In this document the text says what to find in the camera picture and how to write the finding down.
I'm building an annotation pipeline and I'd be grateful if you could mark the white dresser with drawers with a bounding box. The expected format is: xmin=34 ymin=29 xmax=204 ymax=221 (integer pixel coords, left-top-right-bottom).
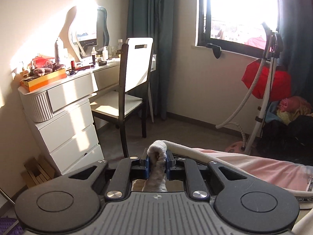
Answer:
xmin=18 ymin=58 xmax=120 ymax=174

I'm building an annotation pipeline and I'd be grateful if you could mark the grey steamer hose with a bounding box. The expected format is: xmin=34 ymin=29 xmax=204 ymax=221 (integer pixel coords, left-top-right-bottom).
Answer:
xmin=215 ymin=58 xmax=266 ymax=150

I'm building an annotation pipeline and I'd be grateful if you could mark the white and black chair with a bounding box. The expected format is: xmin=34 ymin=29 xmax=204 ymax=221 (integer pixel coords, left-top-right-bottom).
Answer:
xmin=91 ymin=37 xmax=153 ymax=158

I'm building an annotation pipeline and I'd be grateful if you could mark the wooden slatted crate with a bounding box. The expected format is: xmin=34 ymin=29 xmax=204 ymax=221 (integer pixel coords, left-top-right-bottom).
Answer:
xmin=21 ymin=155 xmax=58 ymax=188

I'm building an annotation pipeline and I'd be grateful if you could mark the white zip-up sweater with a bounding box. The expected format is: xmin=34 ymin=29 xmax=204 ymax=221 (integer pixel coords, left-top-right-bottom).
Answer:
xmin=132 ymin=140 xmax=167 ymax=192

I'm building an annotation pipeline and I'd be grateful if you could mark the dark cosmetic bottle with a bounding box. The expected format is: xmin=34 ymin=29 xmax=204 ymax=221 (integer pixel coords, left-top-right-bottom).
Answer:
xmin=91 ymin=47 xmax=97 ymax=66

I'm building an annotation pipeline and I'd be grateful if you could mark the wavy vanity mirror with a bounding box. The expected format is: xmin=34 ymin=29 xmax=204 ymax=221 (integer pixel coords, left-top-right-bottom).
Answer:
xmin=59 ymin=5 xmax=109 ymax=62

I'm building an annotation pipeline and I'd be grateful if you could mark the teal curtain left of window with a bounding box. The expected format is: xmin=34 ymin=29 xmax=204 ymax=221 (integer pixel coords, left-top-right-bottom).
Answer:
xmin=126 ymin=0 xmax=181 ymax=121

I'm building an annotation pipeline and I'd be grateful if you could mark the white garment steamer stand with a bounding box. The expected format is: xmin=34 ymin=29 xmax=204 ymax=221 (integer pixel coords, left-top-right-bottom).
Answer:
xmin=244 ymin=22 xmax=283 ymax=155

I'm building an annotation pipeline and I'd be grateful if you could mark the red garment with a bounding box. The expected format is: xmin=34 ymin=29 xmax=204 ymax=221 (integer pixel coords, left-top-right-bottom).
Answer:
xmin=241 ymin=59 xmax=292 ymax=102

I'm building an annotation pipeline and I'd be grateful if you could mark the white lotion bottle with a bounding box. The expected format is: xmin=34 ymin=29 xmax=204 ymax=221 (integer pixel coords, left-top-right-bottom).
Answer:
xmin=102 ymin=46 xmax=109 ymax=61

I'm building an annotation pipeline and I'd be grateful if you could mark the orange flat box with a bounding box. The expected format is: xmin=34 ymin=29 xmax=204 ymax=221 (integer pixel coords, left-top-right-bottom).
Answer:
xmin=20 ymin=69 xmax=67 ymax=92

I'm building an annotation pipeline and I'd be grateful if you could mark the pink pastel bed blanket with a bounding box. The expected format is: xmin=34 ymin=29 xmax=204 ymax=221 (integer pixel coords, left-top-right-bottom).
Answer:
xmin=164 ymin=140 xmax=313 ymax=235

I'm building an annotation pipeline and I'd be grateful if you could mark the pile of clothes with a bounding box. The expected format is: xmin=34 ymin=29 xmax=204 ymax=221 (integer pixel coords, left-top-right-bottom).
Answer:
xmin=257 ymin=96 xmax=312 ymax=165

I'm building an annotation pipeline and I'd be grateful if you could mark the black window frame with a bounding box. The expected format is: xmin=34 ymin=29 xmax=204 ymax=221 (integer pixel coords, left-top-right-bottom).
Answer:
xmin=196 ymin=0 xmax=280 ymax=57

